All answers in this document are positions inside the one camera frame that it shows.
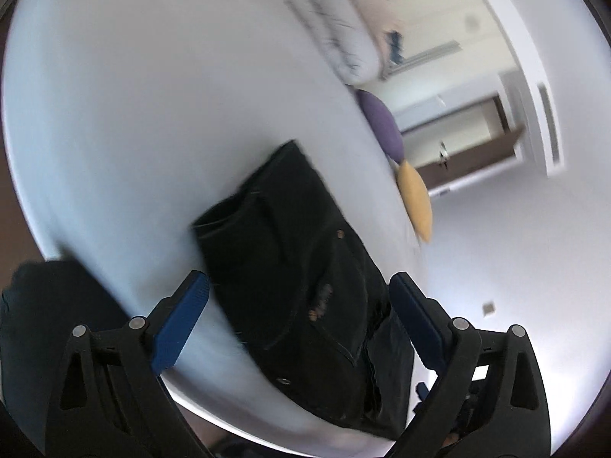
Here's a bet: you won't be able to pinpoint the yellow cushion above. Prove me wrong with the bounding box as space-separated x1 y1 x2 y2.
394 160 434 243

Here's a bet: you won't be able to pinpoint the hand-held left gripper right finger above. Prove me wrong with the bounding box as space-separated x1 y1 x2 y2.
386 272 561 458

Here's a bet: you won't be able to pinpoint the black denim pants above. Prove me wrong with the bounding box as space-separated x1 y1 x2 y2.
192 139 417 440

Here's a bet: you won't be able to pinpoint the brown door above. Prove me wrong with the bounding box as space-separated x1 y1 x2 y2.
400 94 527 192

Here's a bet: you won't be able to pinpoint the folded beige duvet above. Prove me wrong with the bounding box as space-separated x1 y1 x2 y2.
281 0 406 85

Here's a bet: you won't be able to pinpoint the white wardrobe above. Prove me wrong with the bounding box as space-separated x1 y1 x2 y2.
372 0 519 127

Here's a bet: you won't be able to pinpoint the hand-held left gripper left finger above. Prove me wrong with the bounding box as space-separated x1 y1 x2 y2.
45 270 213 458

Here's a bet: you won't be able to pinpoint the purple cushion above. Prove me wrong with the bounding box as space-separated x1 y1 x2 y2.
356 88 406 162

